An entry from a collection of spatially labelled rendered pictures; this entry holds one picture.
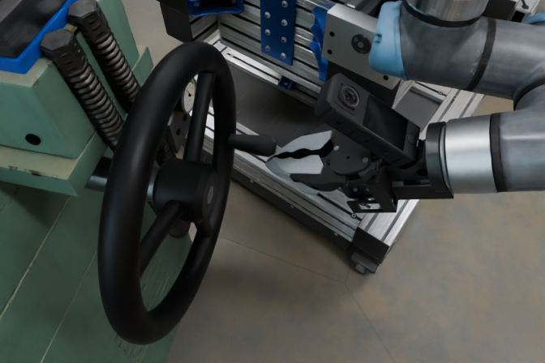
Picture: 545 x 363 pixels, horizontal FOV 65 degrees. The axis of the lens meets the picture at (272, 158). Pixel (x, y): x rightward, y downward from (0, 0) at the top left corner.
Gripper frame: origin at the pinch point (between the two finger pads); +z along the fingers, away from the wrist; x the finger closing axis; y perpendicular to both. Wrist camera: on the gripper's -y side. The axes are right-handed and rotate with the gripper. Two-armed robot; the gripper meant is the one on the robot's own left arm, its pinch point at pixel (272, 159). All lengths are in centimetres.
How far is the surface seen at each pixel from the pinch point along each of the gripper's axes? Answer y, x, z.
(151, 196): -10.6, -12.2, 3.9
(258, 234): 60, 21, 47
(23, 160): -20.2, -14.4, 9.6
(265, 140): -3.0, 0.4, -0.6
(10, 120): -23.7, -13.3, 6.9
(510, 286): 96, 26, -15
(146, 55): -17.3, 1.7, 7.0
